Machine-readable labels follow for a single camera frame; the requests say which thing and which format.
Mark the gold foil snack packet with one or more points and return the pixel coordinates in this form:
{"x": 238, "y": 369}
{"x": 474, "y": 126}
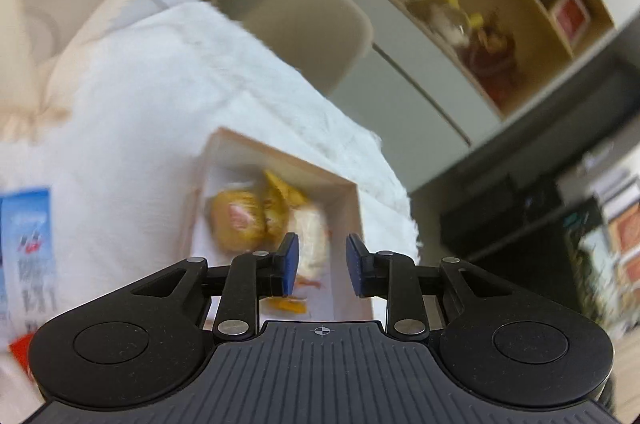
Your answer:
{"x": 277, "y": 204}

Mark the yellow cake packet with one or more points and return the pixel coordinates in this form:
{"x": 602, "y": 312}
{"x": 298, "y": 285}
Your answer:
{"x": 235, "y": 219}

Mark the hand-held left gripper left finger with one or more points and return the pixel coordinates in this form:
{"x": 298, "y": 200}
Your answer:
{"x": 290, "y": 265}

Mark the black media console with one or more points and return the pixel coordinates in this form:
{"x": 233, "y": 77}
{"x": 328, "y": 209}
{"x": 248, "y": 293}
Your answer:
{"x": 500, "y": 214}

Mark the round rice cracker packet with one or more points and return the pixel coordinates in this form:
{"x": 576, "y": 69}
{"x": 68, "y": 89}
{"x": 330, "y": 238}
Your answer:
{"x": 312, "y": 231}

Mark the red and white snack packet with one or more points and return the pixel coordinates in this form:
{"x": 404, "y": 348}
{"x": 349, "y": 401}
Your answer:
{"x": 21, "y": 351}

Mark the brown plush toy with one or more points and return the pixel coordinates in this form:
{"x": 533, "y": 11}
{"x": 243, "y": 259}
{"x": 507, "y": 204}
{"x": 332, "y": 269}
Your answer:
{"x": 492, "y": 56}

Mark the white plush with yellow ears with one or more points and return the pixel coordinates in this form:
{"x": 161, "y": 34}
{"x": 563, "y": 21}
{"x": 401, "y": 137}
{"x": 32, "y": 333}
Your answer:
{"x": 450, "y": 18}

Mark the blue snack packet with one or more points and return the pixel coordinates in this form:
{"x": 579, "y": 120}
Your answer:
{"x": 27, "y": 244}

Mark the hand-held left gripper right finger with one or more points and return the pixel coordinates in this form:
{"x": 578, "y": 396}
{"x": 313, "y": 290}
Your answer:
{"x": 354, "y": 270}

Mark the red picture frame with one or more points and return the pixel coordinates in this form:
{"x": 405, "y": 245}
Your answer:
{"x": 570, "y": 16}

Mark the long bread packet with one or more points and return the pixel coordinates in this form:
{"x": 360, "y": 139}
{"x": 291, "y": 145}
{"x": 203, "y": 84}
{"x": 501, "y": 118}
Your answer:
{"x": 287, "y": 305}

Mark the white woven tablecloth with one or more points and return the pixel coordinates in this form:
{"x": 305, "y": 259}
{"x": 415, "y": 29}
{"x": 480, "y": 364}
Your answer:
{"x": 150, "y": 114}

